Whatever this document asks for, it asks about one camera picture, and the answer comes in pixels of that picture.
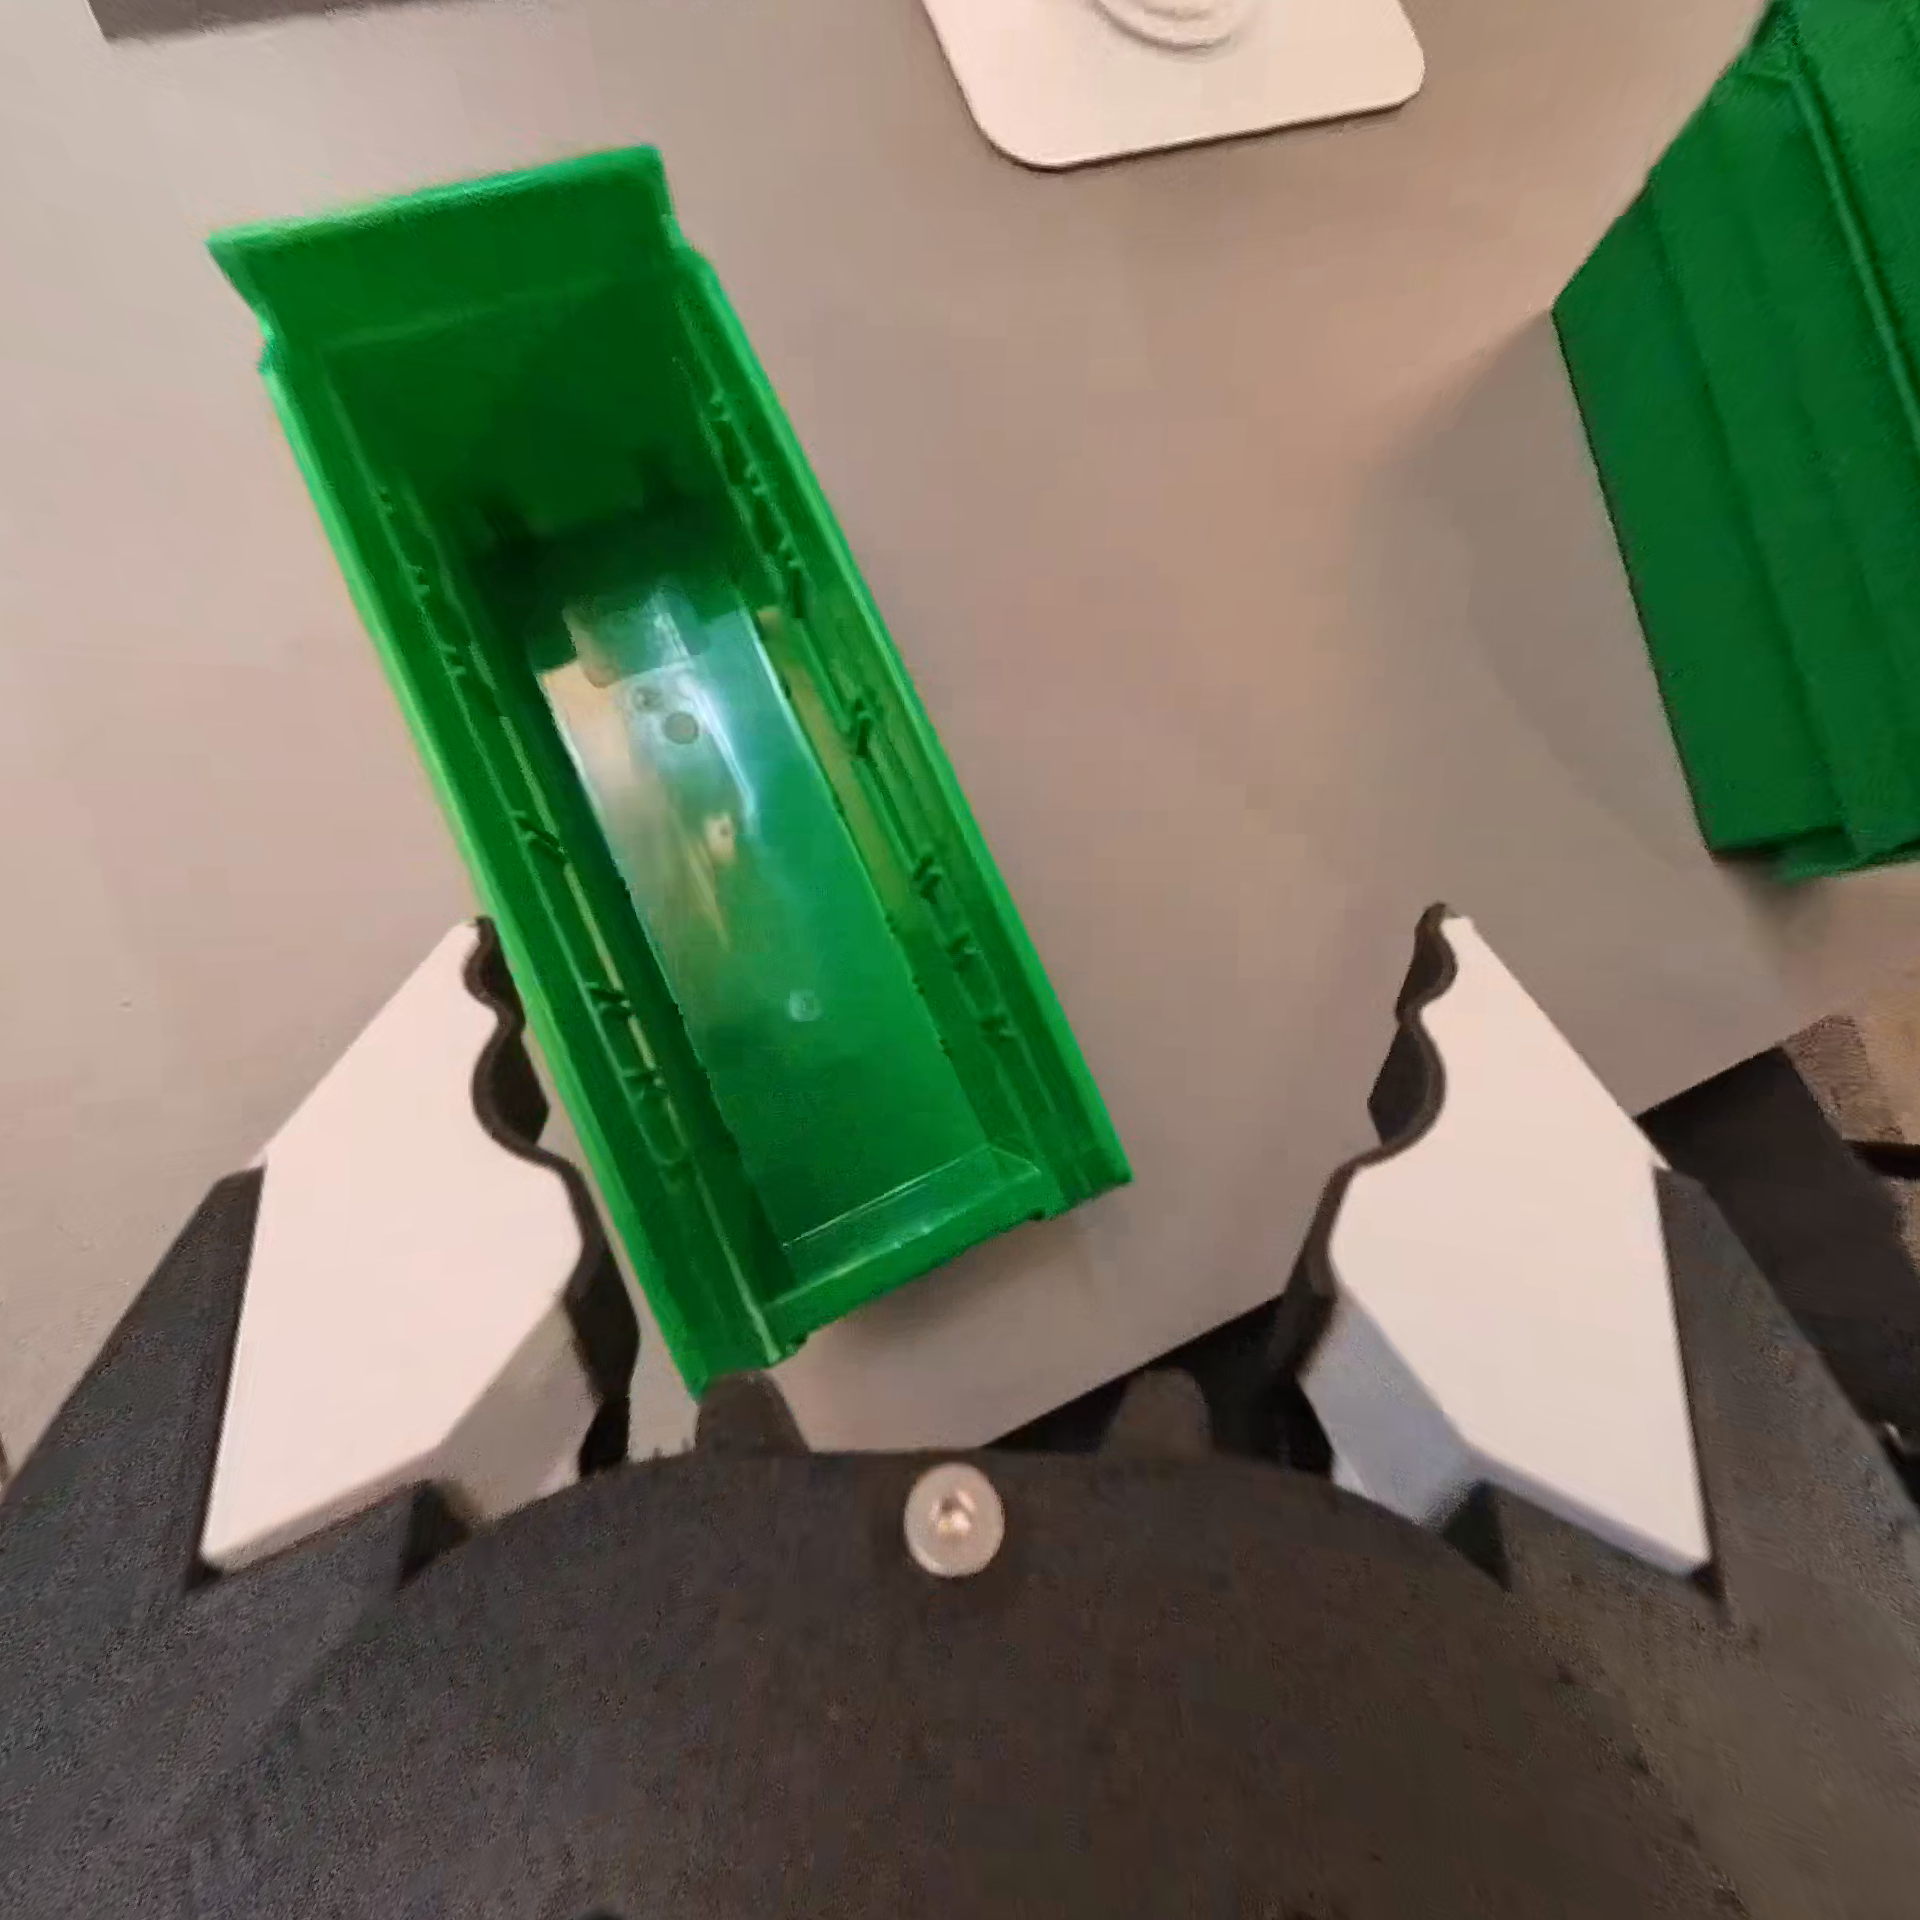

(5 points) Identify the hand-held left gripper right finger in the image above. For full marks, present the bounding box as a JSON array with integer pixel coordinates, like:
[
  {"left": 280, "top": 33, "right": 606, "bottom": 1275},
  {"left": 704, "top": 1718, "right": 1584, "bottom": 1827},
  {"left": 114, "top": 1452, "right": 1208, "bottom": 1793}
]
[{"left": 1271, "top": 902, "right": 1715, "bottom": 1577}]

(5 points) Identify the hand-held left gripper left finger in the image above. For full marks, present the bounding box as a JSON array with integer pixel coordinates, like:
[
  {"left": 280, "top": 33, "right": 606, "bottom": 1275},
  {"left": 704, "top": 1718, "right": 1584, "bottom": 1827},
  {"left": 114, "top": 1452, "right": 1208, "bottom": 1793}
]
[{"left": 198, "top": 918, "right": 641, "bottom": 1572}]

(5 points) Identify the white table mat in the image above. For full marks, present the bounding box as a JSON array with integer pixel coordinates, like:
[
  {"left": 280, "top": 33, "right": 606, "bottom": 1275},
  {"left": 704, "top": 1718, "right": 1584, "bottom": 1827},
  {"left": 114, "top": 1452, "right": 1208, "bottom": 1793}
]
[{"left": 920, "top": 0, "right": 1425, "bottom": 170}]

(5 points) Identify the person's black top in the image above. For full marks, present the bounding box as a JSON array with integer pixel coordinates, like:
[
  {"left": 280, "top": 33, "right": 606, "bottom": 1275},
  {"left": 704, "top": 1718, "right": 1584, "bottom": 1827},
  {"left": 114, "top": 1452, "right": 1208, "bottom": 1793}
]
[{"left": 1639, "top": 1042, "right": 1920, "bottom": 1478}]

